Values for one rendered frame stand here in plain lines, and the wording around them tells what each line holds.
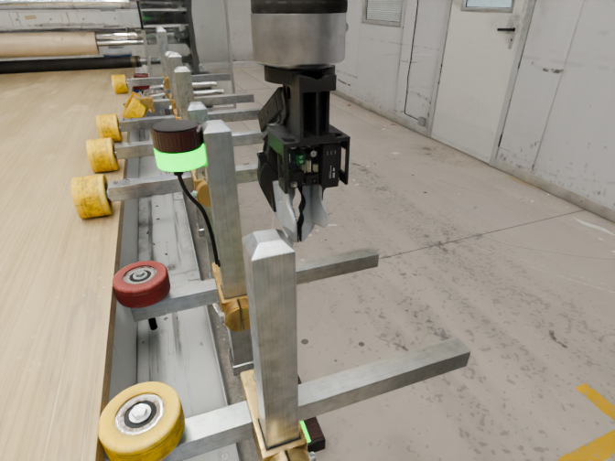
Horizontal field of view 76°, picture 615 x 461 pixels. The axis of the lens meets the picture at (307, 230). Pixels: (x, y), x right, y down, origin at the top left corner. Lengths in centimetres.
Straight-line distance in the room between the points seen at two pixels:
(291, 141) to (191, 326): 66
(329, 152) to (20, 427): 42
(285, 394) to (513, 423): 134
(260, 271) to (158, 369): 62
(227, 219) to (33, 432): 31
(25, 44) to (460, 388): 278
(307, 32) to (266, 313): 24
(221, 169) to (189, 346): 50
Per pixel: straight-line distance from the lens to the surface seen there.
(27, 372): 58
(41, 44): 287
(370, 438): 151
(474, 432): 161
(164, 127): 52
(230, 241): 58
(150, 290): 63
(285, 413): 44
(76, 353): 58
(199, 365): 89
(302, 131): 39
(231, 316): 62
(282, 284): 32
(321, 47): 39
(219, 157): 52
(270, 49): 39
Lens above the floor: 127
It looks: 30 degrees down
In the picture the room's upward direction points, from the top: straight up
